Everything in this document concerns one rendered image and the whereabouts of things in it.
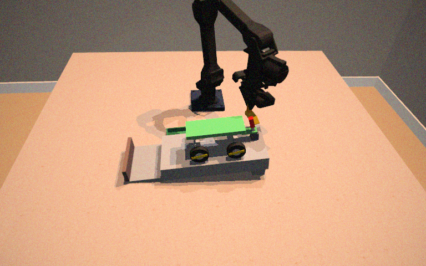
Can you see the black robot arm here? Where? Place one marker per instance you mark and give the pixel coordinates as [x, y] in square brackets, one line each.
[256, 36]

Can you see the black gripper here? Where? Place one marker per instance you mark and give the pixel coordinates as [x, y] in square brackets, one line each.
[251, 91]

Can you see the yellow wheel chock with orange handle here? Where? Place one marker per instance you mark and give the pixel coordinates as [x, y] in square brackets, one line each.
[249, 113]

